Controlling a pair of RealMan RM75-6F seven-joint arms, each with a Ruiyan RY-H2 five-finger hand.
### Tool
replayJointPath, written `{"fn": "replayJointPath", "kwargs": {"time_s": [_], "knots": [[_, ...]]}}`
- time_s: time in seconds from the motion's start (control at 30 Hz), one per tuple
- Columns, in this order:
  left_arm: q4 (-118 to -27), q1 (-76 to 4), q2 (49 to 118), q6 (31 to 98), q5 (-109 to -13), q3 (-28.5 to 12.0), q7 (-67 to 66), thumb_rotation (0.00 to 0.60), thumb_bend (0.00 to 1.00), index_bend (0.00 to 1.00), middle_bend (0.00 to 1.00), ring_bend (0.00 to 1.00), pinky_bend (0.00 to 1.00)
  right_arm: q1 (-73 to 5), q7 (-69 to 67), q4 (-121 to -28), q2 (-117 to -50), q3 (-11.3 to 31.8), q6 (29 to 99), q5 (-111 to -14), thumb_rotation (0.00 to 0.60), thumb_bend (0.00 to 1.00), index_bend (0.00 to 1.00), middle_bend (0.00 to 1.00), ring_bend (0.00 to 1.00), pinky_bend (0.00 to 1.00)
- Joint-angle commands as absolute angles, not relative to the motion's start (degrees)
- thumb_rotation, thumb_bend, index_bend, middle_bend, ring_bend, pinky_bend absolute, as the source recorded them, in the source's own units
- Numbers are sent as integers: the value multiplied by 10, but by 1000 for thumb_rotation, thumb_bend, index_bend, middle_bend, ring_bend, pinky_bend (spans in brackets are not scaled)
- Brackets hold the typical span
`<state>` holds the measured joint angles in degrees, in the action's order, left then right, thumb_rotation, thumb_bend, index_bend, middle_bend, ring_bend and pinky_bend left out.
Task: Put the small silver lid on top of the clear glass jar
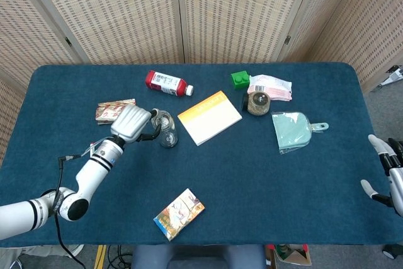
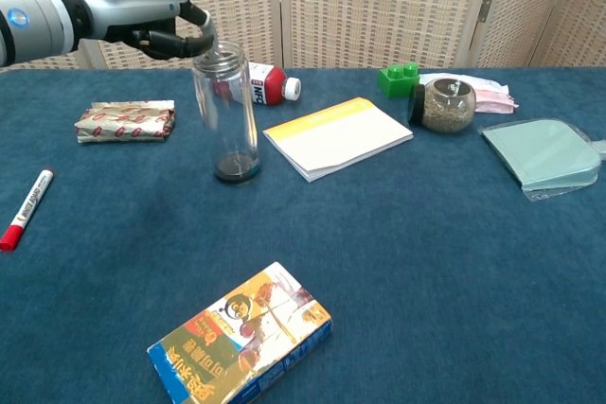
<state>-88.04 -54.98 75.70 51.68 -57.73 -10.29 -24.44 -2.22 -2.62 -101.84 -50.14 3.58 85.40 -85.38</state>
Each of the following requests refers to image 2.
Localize woven folding screen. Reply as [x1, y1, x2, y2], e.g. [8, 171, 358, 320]
[0, 0, 606, 73]

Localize yellow white notepad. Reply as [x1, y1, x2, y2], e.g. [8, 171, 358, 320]
[262, 97, 415, 184]

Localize red white whiteboard marker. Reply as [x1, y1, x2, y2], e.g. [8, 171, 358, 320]
[0, 167, 55, 253]

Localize tall clear glass jar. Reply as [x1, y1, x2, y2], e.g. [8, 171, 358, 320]
[190, 40, 261, 185]

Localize colourful printed snack box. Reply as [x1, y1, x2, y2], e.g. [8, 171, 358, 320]
[146, 260, 333, 404]

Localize teal cloth in plastic bag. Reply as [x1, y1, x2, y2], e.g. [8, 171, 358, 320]
[477, 117, 606, 202]

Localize pink white packets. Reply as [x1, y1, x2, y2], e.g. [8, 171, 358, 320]
[419, 72, 520, 114]

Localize green building block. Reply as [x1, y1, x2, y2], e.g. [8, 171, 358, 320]
[377, 61, 421, 99]

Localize glass seed jar black lid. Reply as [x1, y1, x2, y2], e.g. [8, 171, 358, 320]
[407, 77, 477, 134]

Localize paper wrapped package red print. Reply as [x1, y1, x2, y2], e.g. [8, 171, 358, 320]
[74, 99, 177, 145]

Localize blue table cloth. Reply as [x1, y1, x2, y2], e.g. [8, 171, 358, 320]
[0, 66, 606, 404]

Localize red juice bottle white cap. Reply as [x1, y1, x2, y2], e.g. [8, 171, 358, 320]
[212, 61, 302, 106]

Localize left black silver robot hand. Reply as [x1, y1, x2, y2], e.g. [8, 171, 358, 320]
[61, 0, 221, 61]

